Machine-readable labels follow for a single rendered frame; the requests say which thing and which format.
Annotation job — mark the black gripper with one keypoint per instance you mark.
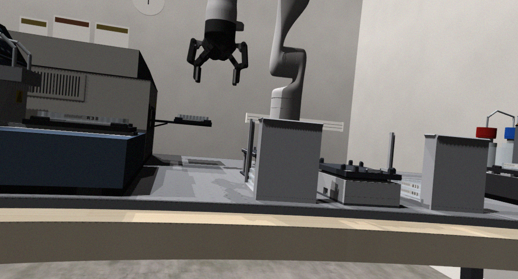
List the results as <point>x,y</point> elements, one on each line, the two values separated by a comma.
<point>218,44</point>

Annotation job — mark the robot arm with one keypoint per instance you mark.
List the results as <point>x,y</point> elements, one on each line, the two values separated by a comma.
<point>287,62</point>

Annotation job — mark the white plastic bottle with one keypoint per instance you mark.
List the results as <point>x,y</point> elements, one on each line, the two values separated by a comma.
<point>503,155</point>

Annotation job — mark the red bottle cap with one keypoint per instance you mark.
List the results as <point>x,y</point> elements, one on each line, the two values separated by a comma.
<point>483,131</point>

